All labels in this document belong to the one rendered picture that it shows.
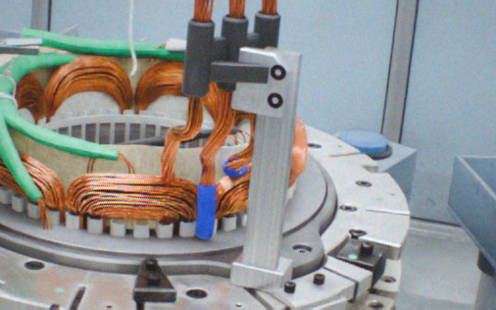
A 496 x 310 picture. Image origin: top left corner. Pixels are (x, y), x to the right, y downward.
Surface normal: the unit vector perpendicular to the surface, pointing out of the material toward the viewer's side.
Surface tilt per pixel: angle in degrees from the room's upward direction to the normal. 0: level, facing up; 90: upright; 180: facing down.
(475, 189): 90
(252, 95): 90
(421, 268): 0
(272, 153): 90
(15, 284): 0
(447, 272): 0
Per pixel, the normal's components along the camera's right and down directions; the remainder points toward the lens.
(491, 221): -0.98, -0.01
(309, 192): 0.09, -0.93
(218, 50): 0.63, 0.33
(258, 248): -0.32, 0.32
